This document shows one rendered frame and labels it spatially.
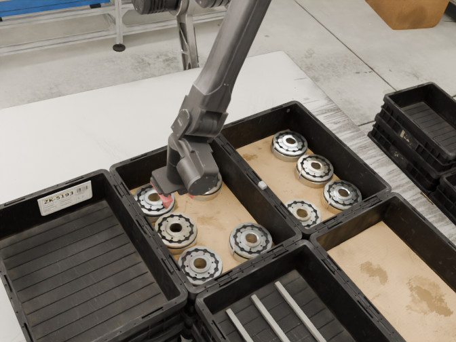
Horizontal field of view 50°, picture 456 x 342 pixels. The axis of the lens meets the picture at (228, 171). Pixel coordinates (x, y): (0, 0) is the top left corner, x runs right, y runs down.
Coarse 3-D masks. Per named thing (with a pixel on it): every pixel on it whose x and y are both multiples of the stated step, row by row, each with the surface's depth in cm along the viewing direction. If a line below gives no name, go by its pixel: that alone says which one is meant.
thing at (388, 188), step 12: (276, 108) 141; (300, 108) 143; (240, 120) 136; (228, 144) 129; (240, 156) 126; (372, 168) 129; (384, 180) 126; (384, 192) 123; (360, 204) 120; (288, 216) 114; (300, 228) 112; (312, 228) 113
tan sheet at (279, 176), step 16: (256, 144) 144; (256, 160) 140; (272, 160) 141; (272, 176) 136; (288, 176) 137; (336, 176) 139; (288, 192) 133; (304, 192) 134; (320, 192) 134; (320, 208) 130
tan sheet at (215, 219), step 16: (176, 192) 128; (224, 192) 130; (176, 208) 125; (192, 208) 125; (208, 208) 126; (224, 208) 126; (240, 208) 127; (208, 224) 122; (224, 224) 123; (208, 240) 119; (224, 240) 120; (176, 256) 115; (224, 256) 116
